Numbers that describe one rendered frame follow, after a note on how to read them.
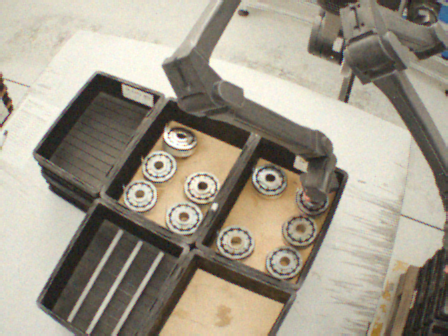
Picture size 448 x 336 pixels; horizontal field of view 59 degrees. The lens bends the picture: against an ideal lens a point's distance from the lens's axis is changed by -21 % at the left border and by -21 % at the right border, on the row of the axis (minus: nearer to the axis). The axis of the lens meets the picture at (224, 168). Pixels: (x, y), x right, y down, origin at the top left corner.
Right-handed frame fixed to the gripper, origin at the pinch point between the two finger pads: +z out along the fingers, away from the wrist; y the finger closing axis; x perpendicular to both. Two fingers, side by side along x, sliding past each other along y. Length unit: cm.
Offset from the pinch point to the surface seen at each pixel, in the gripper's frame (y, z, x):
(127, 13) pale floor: -43, 87, 212
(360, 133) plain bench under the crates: 34.7, 18.1, 28.7
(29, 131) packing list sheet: -91, 15, 59
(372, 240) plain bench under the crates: 22.2, 17.6, -14.0
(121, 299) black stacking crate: -60, 3, -18
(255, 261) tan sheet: -21.0, 3.5, -13.6
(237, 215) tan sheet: -22.1, 3.6, 1.4
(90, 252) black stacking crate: -67, 3, -2
